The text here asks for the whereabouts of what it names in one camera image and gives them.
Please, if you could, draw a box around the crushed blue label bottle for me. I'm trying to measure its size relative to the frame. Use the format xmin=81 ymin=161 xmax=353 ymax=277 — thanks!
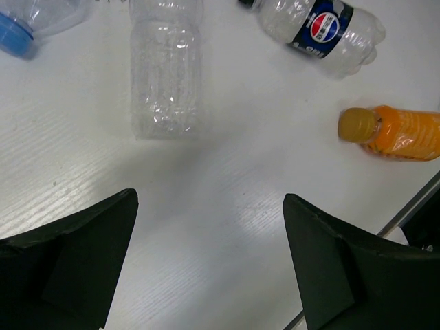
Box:
xmin=1 ymin=0 xmax=92 ymax=58

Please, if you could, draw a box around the orange juice bottle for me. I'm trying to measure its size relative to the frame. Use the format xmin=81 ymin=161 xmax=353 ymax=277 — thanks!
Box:
xmin=338 ymin=105 xmax=439 ymax=162

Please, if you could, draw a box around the clear ribbed white-cap bottle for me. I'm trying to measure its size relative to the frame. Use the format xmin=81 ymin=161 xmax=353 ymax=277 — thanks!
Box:
xmin=129 ymin=1 xmax=205 ymax=140

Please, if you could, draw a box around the pepsi black cap bottle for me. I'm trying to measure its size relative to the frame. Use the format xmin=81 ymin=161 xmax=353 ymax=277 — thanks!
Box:
xmin=239 ymin=0 xmax=386 ymax=79

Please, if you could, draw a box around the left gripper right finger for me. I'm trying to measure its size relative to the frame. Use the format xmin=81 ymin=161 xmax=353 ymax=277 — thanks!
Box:
xmin=283 ymin=193 xmax=440 ymax=330

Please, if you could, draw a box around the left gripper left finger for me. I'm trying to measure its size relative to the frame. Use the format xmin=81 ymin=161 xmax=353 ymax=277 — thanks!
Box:
xmin=1 ymin=188 xmax=139 ymax=329

